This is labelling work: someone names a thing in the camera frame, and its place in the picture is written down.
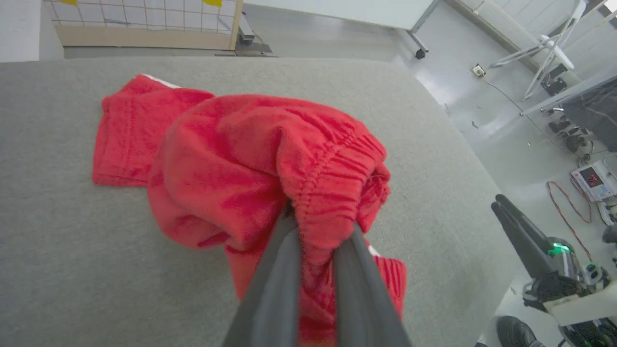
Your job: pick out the white floor power outlet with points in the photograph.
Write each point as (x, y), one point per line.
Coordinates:
(478, 70)

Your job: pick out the lemon print backdrop panel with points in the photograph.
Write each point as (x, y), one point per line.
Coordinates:
(144, 14)

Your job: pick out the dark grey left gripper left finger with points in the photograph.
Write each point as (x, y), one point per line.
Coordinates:
(274, 289)

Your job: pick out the grey metal panel stand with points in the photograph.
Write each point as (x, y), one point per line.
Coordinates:
(247, 31)

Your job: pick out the power supply with red display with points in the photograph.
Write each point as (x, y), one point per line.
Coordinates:
(595, 180)

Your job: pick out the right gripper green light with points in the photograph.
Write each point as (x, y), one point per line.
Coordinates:
(554, 289)

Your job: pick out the black rubber wheel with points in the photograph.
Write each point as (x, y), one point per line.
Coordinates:
(518, 332)

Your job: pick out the white folding chair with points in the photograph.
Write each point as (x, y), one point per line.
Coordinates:
(559, 53)

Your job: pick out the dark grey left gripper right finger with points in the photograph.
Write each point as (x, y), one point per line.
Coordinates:
(361, 299)

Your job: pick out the dark grey desk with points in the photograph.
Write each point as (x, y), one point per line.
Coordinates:
(597, 111)

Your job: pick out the red fleece garment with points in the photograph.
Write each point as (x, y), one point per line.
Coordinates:
(217, 168)

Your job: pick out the white rolling partition board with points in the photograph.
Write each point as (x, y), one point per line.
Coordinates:
(337, 9)

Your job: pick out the black adapter box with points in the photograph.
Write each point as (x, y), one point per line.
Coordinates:
(554, 86)

